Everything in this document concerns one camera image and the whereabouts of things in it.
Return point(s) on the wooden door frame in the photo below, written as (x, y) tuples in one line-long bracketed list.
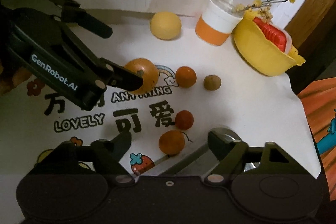
[(311, 24)]

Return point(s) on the orange white cup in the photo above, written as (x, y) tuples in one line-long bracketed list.
[(217, 21)]

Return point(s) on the small orange tangerine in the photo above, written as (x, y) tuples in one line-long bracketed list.
[(185, 77)]

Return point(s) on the metal baking tray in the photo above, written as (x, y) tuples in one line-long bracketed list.
[(194, 160)]

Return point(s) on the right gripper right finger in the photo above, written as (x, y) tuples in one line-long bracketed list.
[(229, 154)]

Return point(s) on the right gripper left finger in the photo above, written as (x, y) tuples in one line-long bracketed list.
[(107, 156)]

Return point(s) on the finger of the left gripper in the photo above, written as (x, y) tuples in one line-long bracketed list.
[(119, 77), (73, 13)]

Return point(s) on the large orange fruit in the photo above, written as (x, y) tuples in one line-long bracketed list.
[(147, 70)]

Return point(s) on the red item in bowl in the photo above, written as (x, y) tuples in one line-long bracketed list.
[(279, 38)]

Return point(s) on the small orange kumquat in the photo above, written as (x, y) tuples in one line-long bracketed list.
[(171, 142)]

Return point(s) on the yellow plastic bowl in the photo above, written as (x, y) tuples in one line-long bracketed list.
[(261, 53)]

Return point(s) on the small brown longan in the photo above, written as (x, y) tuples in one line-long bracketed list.
[(212, 82)]

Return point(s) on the yellow lemon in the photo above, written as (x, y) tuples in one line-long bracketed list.
[(165, 25)]

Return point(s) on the person's left hand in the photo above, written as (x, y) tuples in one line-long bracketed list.
[(12, 76)]

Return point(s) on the red cherry tomato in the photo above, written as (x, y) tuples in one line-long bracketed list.
[(184, 120)]

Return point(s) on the yellow flower twig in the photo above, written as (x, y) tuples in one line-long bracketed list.
[(258, 9)]

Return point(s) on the white printed tablecloth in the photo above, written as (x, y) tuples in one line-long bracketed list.
[(257, 107)]

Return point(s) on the orange dress lady poster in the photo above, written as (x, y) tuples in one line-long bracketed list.
[(318, 100)]

